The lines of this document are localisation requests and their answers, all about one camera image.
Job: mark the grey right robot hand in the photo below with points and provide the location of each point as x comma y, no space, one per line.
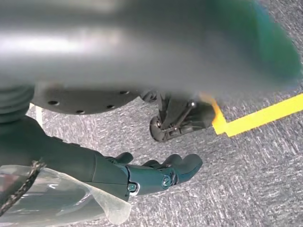
142,40

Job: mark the clear plastic film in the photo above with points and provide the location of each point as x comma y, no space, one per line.
111,206

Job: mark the yellow floor tape square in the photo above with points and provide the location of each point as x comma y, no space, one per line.
260,117

